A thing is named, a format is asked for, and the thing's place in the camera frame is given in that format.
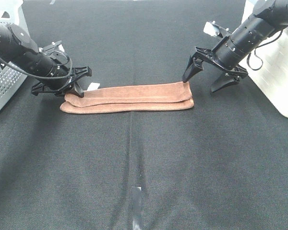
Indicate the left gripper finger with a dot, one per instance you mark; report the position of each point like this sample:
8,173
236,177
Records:
77,90

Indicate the brown towel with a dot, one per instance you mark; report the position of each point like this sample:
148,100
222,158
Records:
155,97

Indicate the pale green woven-pattern bin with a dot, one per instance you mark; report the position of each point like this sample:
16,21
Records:
269,71

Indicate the grey perforated plastic basket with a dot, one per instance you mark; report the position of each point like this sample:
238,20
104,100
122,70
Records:
10,80

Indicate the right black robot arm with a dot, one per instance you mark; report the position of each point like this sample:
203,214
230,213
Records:
267,18

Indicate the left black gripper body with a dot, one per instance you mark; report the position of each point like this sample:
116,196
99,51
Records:
60,87

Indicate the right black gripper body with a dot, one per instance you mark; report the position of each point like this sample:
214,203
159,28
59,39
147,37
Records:
206,55

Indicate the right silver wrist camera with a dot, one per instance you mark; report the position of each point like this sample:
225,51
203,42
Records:
214,30

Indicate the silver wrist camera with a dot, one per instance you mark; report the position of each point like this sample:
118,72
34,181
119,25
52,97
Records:
214,30
52,48

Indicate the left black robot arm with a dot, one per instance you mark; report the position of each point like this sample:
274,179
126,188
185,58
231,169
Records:
50,65

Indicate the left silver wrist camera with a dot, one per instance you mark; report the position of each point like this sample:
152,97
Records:
52,48

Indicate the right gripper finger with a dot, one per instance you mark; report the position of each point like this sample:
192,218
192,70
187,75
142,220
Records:
195,65
224,80

